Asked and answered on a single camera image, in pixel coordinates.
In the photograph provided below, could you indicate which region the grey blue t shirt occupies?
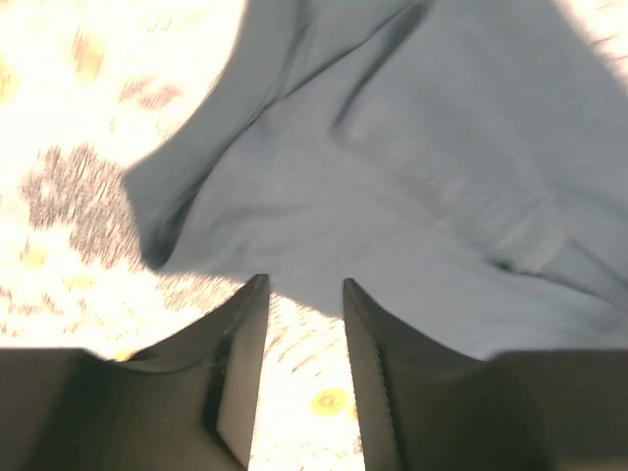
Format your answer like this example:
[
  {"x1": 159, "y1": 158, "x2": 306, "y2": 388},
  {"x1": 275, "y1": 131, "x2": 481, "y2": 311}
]
[{"x1": 125, "y1": 1, "x2": 627, "y2": 357}]

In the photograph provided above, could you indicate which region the floral patterned table mat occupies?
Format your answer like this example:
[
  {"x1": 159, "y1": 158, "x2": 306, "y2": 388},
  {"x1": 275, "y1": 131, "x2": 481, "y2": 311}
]
[{"x1": 1, "y1": 1, "x2": 627, "y2": 470}]

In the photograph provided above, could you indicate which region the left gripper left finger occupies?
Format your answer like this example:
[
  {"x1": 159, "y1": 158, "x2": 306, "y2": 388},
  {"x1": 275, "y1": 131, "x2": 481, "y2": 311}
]
[{"x1": 1, "y1": 275, "x2": 270, "y2": 471}]

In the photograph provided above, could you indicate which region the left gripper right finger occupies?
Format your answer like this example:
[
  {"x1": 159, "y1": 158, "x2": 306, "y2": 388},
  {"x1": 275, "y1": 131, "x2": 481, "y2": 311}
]
[{"x1": 343, "y1": 279, "x2": 627, "y2": 471}]

